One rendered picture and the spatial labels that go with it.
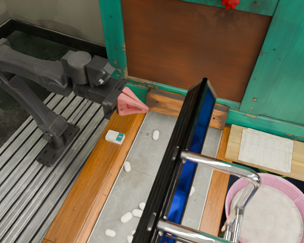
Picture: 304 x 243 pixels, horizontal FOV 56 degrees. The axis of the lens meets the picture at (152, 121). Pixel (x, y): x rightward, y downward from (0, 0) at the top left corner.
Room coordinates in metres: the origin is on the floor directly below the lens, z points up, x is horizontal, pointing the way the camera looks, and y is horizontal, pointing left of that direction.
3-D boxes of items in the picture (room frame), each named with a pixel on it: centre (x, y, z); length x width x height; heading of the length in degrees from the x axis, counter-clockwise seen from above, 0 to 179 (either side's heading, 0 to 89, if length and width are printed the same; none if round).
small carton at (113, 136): (0.59, 0.13, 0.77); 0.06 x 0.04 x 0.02; 71
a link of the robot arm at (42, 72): (0.62, 0.36, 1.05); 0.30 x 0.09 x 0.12; 66
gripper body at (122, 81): (0.51, 0.12, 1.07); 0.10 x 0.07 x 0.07; 155
